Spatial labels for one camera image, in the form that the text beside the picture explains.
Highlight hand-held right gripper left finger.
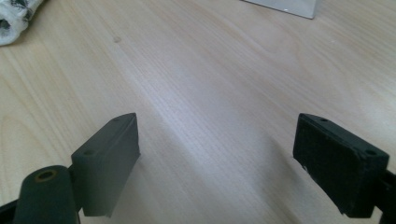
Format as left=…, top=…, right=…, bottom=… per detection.
left=70, top=112, right=141, bottom=218

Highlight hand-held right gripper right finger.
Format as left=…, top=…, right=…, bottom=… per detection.
left=292, top=112, right=390, bottom=218

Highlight white black patterned socks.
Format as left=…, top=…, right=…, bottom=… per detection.
left=0, top=0, right=46, bottom=47

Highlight expandable grey metal bookend rack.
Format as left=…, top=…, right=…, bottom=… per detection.
left=241, top=0, right=321, bottom=20

